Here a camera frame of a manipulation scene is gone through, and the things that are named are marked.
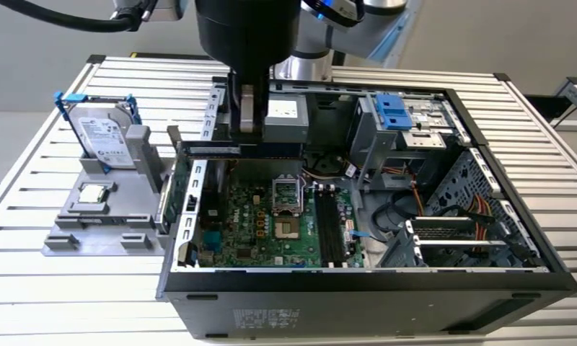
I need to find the RAM stick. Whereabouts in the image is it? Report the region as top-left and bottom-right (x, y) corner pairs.
(178, 141), (302, 160)
(59, 215), (150, 225)

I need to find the black RAM slot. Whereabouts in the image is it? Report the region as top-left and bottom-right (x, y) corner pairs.
(314, 183), (333, 268)

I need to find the grey power supply unit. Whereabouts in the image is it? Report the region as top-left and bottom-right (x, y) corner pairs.
(214, 92), (311, 179)

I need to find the blue plastic drive latch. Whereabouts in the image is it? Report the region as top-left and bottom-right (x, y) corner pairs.
(373, 94), (410, 131)

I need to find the black round fan housing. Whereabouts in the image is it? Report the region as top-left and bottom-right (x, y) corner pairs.
(313, 153), (350, 177)

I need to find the hard disk in blue carrier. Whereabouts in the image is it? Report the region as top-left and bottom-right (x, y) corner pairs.
(53, 92), (143, 174)

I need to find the green graphics card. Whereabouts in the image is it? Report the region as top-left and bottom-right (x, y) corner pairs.
(153, 124), (195, 236)

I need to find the black case fan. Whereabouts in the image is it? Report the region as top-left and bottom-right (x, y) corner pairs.
(199, 158), (233, 231)

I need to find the metal optical drive cage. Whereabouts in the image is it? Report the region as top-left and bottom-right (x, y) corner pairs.
(349, 92), (468, 190)

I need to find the silver CPU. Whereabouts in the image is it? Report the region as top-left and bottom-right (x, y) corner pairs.
(77, 184), (110, 205)

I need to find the CPU socket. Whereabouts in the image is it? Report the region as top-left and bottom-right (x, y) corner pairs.
(273, 215), (302, 241)

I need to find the green motherboard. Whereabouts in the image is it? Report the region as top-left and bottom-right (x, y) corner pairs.
(197, 179), (369, 270)

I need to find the grey parts rack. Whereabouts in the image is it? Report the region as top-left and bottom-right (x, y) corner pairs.
(41, 124), (174, 257)

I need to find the metal disk bay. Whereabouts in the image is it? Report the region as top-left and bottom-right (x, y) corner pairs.
(378, 215), (512, 270)

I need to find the black PC case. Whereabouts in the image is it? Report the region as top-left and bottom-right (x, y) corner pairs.
(153, 75), (577, 340)

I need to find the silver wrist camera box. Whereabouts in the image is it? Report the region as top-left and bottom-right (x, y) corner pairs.
(109, 0), (185, 22)

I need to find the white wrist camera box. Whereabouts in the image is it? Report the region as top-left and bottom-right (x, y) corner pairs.
(301, 0), (366, 28)

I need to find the black camera cable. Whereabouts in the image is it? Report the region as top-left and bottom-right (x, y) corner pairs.
(0, 0), (143, 34)

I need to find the yellow grey wire bundle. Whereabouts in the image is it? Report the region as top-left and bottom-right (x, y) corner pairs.
(299, 168), (365, 181)

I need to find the metal socket cover frame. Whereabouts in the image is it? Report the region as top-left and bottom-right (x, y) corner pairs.
(271, 174), (302, 214)

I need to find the thin wire locking lever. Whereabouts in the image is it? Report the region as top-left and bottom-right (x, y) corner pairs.
(298, 175), (310, 216)

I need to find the black cable loop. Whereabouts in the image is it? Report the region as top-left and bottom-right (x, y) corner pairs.
(372, 199), (417, 243)

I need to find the orange wire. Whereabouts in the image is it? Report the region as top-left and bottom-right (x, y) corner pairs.
(382, 164), (428, 217)

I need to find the red yellow power wire bundle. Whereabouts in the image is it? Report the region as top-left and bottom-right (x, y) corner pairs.
(465, 193), (493, 241)

